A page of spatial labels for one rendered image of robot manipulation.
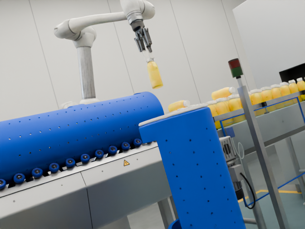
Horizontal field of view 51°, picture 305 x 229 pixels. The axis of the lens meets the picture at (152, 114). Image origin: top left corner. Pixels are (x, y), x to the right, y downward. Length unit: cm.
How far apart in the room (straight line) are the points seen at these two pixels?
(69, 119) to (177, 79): 388
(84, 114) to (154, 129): 53
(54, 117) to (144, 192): 59
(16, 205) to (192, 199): 72
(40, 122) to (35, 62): 313
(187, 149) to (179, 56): 440
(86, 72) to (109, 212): 111
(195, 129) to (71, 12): 406
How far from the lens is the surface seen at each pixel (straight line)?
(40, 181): 148
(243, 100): 187
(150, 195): 172
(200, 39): 581
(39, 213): 146
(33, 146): 145
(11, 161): 144
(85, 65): 236
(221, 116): 194
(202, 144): 112
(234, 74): 186
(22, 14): 483
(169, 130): 110
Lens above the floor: 99
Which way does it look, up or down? 3 degrees up
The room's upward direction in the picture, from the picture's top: 16 degrees counter-clockwise
